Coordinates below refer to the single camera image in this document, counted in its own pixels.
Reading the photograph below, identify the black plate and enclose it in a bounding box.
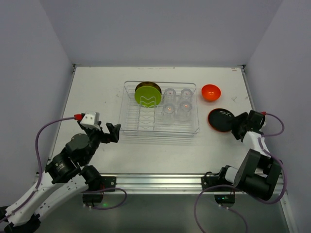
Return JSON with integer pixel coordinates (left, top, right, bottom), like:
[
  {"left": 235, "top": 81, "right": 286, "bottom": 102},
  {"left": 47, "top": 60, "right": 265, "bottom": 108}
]
[{"left": 208, "top": 108, "right": 236, "bottom": 133}]

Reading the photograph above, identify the orange plate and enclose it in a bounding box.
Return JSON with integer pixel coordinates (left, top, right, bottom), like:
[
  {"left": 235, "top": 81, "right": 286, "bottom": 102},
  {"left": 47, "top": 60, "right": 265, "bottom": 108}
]
[{"left": 207, "top": 109, "right": 234, "bottom": 134}]

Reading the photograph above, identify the green plate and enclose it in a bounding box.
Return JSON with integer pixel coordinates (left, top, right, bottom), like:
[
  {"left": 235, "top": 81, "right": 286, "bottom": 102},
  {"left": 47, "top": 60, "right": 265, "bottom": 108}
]
[{"left": 134, "top": 86, "right": 162, "bottom": 107}]

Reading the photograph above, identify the orange bowl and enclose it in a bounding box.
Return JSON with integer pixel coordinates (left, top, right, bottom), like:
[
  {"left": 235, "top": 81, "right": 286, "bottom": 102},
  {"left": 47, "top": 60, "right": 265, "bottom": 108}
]
[{"left": 201, "top": 84, "right": 222, "bottom": 101}]

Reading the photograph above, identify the olive brown plate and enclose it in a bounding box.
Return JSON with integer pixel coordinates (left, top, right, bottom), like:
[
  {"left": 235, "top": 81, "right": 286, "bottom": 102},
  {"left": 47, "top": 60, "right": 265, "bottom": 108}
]
[{"left": 135, "top": 81, "right": 161, "bottom": 92}]

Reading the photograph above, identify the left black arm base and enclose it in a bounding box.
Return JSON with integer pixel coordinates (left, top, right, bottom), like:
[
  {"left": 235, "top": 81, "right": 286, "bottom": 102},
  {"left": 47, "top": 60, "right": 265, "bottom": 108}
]
[{"left": 82, "top": 176, "right": 117, "bottom": 206}]

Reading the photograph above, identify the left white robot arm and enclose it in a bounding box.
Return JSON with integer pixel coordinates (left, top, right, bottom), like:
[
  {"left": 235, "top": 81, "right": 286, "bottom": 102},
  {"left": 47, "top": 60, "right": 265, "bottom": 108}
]
[{"left": 0, "top": 123, "right": 121, "bottom": 233}]

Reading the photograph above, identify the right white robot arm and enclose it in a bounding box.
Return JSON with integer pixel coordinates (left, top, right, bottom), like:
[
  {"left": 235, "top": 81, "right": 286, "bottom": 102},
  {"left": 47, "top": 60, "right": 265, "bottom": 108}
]
[{"left": 221, "top": 110, "right": 282, "bottom": 203}]

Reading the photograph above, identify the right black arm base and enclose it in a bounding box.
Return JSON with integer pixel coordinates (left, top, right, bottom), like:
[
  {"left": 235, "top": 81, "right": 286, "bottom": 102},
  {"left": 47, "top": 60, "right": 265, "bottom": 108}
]
[{"left": 201, "top": 167, "right": 236, "bottom": 207}]

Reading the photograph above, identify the clear plastic rack tray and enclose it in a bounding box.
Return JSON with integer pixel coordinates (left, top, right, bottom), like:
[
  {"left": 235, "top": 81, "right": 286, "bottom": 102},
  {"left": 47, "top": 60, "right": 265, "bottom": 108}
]
[{"left": 118, "top": 80, "right": 201, "bottom": 134}]

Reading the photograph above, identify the clear glass front left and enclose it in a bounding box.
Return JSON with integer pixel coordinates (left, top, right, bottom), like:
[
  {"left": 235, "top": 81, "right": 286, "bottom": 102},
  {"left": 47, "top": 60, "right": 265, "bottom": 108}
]
[{"left": 162, "top": 103, "right": 176, "bottom": 124}]

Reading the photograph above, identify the clear glass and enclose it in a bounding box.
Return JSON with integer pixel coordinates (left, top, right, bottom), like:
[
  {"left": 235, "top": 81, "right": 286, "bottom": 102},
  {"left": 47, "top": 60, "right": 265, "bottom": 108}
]
[
  {"left": 180, "top": 88, "right": 193, "bottom": 102},
  {"left": 177, "top": 100, "right": 192, "bottom": 121},
  {"left": 163, "top": 88, "right": 176, "bottom": 103},
  {"left": 162, "top": 103, "right": 176, "bottom": 124}
]

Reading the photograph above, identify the clear glass back left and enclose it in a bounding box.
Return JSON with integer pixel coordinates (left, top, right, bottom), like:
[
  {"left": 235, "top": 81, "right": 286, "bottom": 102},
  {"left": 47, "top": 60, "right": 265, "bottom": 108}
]
[{"left": 163, "top": 88, "right": 176, "bottom": 103}]

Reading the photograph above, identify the clear glass front right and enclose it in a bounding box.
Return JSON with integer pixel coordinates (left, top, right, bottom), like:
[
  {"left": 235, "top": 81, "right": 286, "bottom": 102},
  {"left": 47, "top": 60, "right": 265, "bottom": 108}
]
[{"left": 177, "top": 100, "right": 192, "bottom": 121}]

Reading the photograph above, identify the clear glass back right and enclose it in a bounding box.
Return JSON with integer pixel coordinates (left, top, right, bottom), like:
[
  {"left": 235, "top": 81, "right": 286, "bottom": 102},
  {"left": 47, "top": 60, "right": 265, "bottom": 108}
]
[{"left": 180, "top": 88, "right": 193, "bottom": 102}]

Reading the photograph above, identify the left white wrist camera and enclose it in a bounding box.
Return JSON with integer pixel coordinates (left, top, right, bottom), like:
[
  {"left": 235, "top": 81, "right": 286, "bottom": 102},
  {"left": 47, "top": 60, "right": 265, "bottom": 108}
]
[{"left": 80, "top": 111, "right": 101, "bottom": 130}]

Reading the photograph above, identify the aluminium mounting rail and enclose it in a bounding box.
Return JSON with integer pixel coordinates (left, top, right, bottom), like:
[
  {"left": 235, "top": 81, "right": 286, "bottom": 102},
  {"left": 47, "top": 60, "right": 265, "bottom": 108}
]
[{"left": 31, "top": 173, "right": 287, "bottom": 194}]

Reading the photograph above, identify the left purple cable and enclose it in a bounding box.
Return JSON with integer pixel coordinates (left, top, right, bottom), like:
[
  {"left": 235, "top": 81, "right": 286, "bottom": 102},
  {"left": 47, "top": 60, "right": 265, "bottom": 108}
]
[{"left": 0, "top": 113, "right": 128, "bottom": 210}]

